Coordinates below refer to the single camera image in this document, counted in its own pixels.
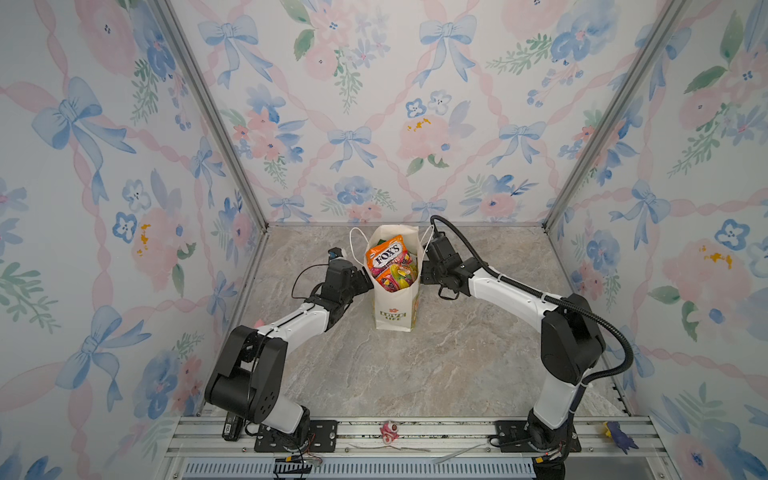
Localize orange snack pack back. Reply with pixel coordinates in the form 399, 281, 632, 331
366, 235, 414, 278

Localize orange snack pack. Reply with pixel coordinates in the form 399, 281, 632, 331
366, 235, 414, 278
376, 264, 418, 293

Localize white paper bag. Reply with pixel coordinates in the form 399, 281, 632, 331
349, 224, 434, 332

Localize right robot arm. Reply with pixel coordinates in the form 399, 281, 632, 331
421, 231, 605, 452

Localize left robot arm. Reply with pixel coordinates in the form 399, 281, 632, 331
204, 247, 373, 449

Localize pink toy figure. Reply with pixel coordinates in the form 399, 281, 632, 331
379, 421, 400, 445

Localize purple toy figure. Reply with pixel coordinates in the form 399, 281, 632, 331
604, 421, 639, 455

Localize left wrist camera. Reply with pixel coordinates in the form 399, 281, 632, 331
328, 247, 345, 261

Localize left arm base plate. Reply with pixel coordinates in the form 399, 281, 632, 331
254, 420, 339, 454

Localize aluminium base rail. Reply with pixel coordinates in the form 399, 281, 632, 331
155, 417, 681, 479

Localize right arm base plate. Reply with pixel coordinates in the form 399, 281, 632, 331
488, 420, 582, 454

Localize black corrugated cable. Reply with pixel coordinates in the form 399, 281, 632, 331
429, 214, 635, 385

